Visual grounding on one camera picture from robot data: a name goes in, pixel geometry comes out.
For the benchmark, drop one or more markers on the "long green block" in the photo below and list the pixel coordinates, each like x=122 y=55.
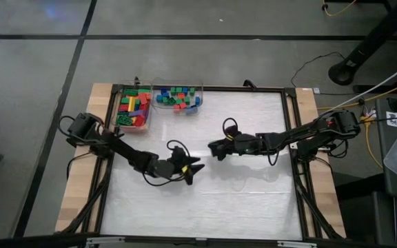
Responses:
x=125 y=100
x=144 y=91
x=130 y=92
x=124 y=120

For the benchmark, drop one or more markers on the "small orange block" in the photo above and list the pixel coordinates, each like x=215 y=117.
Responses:
x=181 y=95

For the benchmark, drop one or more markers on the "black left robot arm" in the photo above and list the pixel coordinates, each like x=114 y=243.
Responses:
x=115 y=148

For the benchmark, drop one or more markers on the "silver arm base connector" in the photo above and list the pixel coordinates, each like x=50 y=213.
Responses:
x=326 y=149

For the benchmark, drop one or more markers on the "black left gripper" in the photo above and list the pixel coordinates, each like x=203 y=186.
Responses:
x=165 y=168

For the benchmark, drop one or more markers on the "black aluminium table frame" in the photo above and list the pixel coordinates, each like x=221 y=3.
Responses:
x=226 y=88

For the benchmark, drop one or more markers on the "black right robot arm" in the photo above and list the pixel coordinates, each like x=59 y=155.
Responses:
x=305 y=132

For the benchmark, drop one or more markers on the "small white box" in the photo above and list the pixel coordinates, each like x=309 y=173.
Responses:
x=316 y=90

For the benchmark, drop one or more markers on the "clear plastic bin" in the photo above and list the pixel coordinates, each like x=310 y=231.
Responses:
x=129 y=129
x=198 y=86

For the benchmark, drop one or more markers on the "long yellow block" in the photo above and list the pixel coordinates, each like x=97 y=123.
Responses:
x=132 y=103
x=134 y=120

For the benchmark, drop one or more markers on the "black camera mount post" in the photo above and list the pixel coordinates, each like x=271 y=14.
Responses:
x=136 y=81

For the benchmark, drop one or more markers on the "small red block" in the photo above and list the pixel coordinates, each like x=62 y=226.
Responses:
x=176 y=108
x=183 y=105

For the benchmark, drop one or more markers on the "black clamp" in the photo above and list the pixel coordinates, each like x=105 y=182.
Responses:
x=248 y=83

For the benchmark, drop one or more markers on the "white table cover sheet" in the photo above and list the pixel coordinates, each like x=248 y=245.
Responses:
x=202 y=213

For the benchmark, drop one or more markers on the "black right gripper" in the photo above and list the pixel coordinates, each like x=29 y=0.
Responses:
x=245 y=144

